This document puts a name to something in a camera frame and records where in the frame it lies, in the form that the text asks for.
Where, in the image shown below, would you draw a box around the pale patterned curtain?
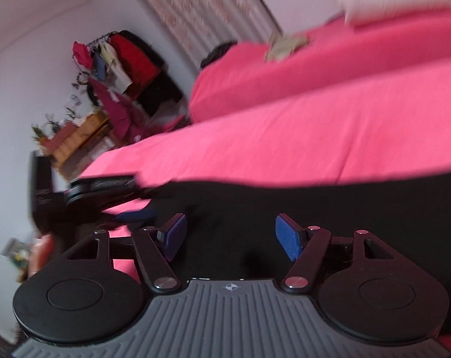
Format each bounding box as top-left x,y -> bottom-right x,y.
121,0 -> 284,79

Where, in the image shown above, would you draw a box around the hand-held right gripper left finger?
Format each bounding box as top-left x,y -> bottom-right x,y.
63,212 -> 189,294

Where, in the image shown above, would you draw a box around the magenta hanging garment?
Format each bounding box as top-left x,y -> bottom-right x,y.
88,78 -> 146,146

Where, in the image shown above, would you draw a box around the beige crumpled cloth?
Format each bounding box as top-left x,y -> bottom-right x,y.
265,33 -> 311,62

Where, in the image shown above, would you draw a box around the dark crumpled cloth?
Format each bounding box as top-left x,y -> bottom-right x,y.
200,41 -> 238,71

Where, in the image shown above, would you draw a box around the black knit pants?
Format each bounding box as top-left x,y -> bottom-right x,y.
134,164 -> 451,338

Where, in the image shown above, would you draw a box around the black hanging garment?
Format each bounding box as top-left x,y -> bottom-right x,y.
115,30 -> 185,117

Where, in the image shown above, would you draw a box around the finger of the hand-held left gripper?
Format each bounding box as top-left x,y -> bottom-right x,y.
101,196 -> 157,228
89,175 -> 146,196

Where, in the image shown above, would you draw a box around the pink fleece blanket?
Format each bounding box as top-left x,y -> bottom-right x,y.
78,58 -> 451,284

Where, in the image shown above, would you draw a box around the wooden shelf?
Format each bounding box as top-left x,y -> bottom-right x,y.
39,111 -> 116,180

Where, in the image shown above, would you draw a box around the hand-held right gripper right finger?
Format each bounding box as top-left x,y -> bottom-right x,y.
275,213 -> 398,294

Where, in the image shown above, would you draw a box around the red-pink bed cover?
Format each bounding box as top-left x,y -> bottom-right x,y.
188,7 -> 451,124

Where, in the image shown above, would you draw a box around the red hanging garment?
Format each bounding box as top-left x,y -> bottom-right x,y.
109,33 -> 162,89

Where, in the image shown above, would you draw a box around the potted plant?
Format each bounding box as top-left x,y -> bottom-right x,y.
31,112 -> 60,146

